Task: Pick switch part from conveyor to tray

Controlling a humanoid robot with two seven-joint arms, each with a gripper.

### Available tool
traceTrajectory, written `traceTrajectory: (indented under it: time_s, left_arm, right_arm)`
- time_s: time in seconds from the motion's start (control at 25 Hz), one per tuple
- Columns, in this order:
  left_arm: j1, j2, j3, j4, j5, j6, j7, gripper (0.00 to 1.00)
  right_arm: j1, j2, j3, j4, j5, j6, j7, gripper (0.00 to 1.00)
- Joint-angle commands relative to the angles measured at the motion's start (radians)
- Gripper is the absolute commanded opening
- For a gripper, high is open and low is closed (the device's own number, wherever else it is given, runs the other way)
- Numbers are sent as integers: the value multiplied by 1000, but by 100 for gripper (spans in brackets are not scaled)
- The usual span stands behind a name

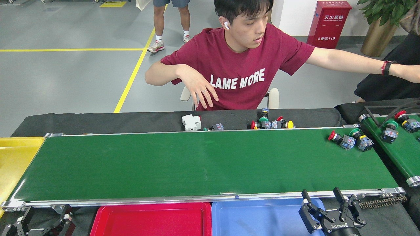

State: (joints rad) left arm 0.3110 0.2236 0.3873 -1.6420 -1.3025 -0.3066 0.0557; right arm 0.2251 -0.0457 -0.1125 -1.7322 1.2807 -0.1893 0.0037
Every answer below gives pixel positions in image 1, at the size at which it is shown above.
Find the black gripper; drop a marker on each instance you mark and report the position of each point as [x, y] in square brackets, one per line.
[343, 229]

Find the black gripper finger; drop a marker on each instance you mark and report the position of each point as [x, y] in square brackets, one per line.
[62, 227]
[18, 229]

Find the white circuit breaker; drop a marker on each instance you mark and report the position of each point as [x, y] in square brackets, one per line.
[192, 124]

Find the person's left forearm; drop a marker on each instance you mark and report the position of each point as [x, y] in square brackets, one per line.
[361, 62]

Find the yellow plastic tray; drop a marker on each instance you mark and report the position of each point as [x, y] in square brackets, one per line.
[13, 164]

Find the blue plastic tray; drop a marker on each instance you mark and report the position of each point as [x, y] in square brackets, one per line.
[256, 218]

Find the red plastic tray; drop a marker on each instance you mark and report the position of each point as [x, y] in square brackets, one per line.
[147, 219]

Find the narrow green conveyor belt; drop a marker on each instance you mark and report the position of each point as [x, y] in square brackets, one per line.
[403, 154]

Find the long green conveyor belt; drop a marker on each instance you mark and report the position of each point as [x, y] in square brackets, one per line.
[197, 164]

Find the person's left hand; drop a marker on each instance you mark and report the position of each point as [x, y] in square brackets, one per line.
[408, 73]

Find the person's right hand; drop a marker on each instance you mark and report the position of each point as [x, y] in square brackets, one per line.
[197, 87]

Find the person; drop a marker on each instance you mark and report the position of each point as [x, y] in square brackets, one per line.
[393, 85]
[236, 59]
[159, 23]

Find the black wristwatch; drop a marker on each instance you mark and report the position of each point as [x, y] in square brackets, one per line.
[388, 68]

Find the gold plant pot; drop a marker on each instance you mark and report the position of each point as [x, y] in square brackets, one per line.
[377, 39]

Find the red fire extinguisher cabinet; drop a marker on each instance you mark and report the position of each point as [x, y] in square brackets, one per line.
[328, 26]

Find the black metal frame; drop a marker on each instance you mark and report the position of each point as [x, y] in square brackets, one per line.
[371, 116]

